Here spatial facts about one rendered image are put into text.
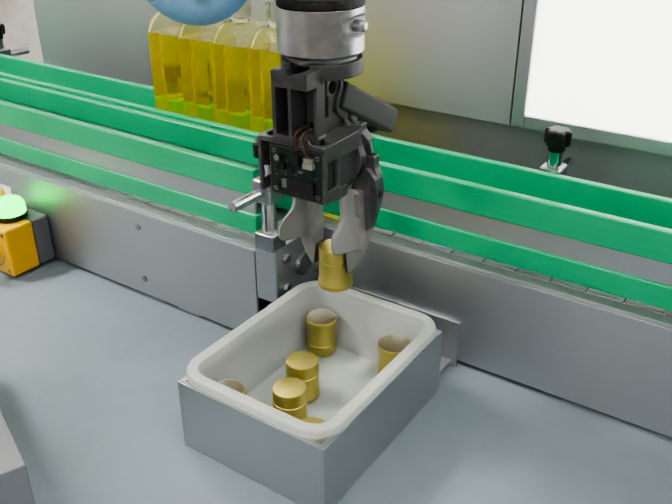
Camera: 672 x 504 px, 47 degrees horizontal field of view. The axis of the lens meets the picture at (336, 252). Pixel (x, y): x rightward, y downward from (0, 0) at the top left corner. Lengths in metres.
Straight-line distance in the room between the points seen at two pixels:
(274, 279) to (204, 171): 0.15
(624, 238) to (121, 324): 0.60
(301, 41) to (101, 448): 0.44
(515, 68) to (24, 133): 0.67
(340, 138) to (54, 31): 0.95
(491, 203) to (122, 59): 0.79
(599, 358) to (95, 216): 0.65
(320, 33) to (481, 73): 0.37
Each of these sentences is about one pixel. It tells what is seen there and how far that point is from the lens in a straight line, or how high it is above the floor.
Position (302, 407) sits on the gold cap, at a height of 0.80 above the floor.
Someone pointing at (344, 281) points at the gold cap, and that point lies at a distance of 0.77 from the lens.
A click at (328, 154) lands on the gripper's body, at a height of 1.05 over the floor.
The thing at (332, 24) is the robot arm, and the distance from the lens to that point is 0.64.
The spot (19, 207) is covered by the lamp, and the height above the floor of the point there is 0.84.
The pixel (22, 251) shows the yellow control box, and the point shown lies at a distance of 1.15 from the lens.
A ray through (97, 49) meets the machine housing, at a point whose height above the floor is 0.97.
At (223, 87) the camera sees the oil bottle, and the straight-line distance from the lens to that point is 1.00.
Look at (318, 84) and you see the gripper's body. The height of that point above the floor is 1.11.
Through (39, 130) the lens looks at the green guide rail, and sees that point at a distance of 1.13.
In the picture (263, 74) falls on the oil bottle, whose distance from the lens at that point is 0.96.
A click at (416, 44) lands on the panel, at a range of 1.00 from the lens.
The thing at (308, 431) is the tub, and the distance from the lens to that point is 0.67.
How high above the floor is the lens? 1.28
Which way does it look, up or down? 28 degrees down
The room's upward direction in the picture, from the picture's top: straight up
